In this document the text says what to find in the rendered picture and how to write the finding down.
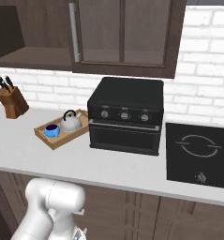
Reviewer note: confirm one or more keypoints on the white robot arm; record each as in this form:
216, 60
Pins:
51, 206

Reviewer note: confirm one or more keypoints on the wooden tray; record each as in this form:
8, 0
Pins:
55, 140

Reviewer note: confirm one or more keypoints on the blue mug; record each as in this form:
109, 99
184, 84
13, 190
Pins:
52, 130

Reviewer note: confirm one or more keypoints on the dark wood cabinet door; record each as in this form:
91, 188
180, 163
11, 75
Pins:
126, 37

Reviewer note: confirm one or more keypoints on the dark wood open cabinet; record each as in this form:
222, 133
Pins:
29, 34

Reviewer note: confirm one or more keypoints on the black toaster oven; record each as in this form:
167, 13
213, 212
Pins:
126, 118

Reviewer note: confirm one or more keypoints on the black hob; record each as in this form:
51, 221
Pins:
198, 154

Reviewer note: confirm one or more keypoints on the dark wood base cupboards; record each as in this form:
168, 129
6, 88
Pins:
132, 212

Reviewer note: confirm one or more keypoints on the wooden knife block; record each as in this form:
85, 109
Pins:
12, 100

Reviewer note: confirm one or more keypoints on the black hob knob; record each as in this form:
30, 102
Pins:
201, 177

